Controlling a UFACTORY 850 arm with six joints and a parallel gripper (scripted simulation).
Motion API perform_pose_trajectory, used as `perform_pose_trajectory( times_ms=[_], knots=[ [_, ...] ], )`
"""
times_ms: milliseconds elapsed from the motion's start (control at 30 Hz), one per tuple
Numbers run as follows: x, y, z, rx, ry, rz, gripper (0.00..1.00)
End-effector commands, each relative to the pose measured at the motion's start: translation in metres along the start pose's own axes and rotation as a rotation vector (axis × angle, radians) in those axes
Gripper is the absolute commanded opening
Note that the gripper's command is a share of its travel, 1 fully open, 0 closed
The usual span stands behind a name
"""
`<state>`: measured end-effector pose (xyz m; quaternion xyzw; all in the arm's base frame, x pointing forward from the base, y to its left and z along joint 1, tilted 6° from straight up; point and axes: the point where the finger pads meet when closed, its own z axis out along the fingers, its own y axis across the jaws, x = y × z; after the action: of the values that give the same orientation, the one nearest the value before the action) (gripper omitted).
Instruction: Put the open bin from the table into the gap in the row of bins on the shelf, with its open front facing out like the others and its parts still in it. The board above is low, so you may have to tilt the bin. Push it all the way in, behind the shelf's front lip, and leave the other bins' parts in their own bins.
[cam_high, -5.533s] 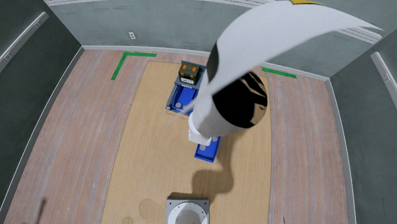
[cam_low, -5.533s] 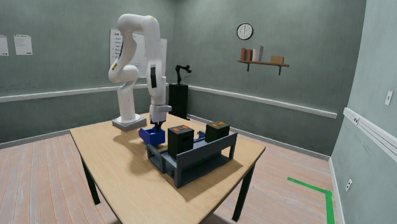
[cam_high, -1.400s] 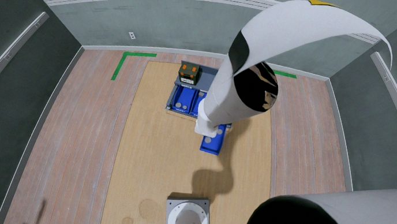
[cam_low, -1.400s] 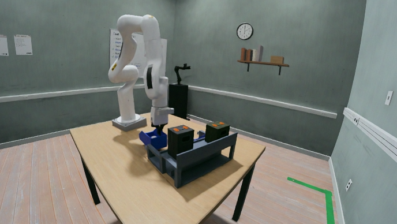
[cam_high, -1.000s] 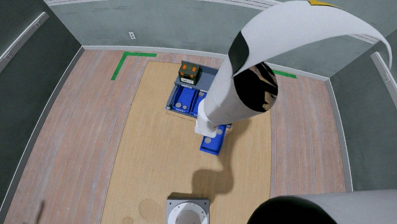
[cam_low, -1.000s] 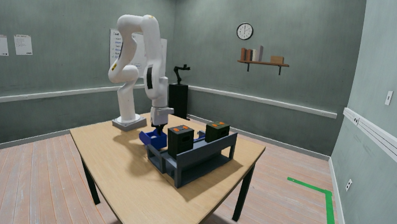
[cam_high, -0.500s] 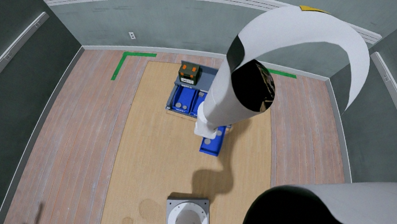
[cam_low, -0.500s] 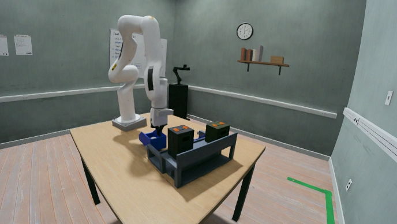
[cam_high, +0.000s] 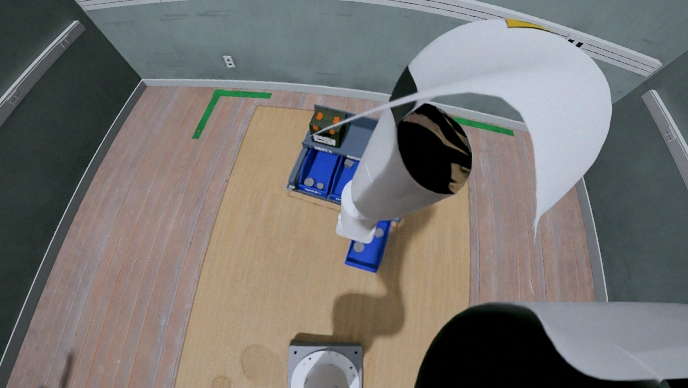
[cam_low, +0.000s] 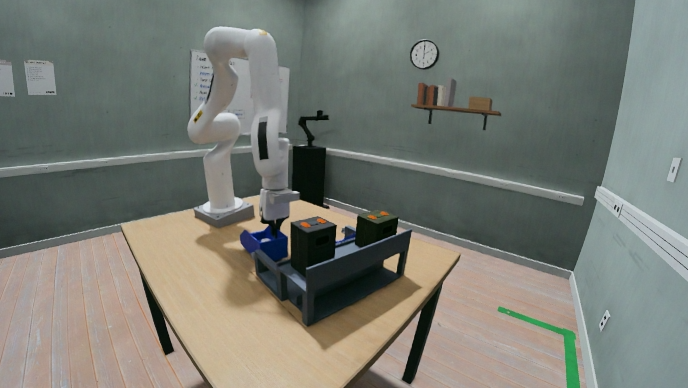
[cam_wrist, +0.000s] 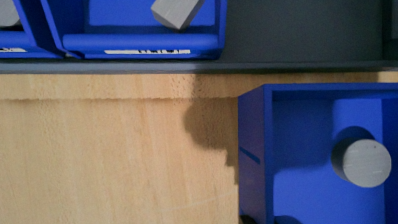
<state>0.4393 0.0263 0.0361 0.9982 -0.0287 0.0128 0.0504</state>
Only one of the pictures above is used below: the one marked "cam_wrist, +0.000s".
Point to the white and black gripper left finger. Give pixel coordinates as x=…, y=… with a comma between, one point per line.
x=245, y=219

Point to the grey metal disc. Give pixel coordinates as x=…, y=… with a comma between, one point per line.
x=9, y=18
x=363, y=162

